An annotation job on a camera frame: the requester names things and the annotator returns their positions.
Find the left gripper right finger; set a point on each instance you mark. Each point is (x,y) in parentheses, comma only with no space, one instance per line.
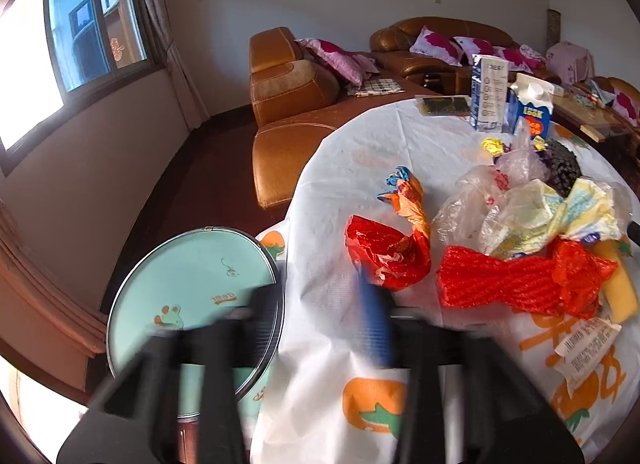
(439,395)

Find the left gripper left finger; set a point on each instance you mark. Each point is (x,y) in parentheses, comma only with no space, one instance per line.
(134,418)

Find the red orange snack wrapper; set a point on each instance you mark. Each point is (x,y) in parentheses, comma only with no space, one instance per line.
(387,256)

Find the red foam net sleeve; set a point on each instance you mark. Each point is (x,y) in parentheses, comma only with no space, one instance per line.
(566,280)

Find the clear plastic bag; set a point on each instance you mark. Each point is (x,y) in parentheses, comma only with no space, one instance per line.
(484,187)

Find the yellow white wrapper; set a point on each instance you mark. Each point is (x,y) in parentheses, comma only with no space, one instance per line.
(530,217)

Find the mint green trash bin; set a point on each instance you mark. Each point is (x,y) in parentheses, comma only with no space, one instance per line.
(189,281)

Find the yellow sponge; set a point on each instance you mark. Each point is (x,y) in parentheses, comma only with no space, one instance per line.
(618,290)

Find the black foam net sleeve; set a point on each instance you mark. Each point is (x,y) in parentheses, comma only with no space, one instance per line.
(561,168)

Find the yellow candy wrapper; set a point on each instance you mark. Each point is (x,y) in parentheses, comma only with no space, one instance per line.
(493,146)

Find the tall white blue carton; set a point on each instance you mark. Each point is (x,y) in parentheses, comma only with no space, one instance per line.
(489,86)

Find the dark seaweed snack packet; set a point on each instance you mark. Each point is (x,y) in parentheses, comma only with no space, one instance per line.
(444,105)

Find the blue Look milk carton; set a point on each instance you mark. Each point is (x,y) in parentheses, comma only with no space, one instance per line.
(530,100)

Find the wooden coffee table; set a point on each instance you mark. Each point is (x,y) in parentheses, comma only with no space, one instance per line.
(611,135)

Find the brown leather chaise sofa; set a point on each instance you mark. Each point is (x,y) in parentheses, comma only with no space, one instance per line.
(297,102)

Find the checkered cloth on sofa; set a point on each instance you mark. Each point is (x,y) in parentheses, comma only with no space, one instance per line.
(375,87)

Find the brown leather back sofa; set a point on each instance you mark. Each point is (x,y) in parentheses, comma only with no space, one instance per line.
(390,47)

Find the pink white pillow right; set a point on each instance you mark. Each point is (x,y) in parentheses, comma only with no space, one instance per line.
(521,58)

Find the pink white pillow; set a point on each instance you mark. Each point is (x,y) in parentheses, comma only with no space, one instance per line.
(521,58)
(474,46)
(431,44)

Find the pink pillow on chaise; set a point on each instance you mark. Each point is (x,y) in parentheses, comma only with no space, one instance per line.
(354,67)

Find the pink covered appliance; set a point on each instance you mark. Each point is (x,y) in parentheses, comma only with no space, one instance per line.
(571,63)

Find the pink white pillow middle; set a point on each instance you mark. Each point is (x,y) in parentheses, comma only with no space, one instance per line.
(474,46)

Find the pink white pillow left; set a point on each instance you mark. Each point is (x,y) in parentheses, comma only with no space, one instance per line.
(431,44)

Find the beige curtain right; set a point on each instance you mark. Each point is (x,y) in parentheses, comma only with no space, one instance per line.
(192,107)

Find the window with dark frame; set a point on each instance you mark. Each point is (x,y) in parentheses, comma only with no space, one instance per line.
(60,56)

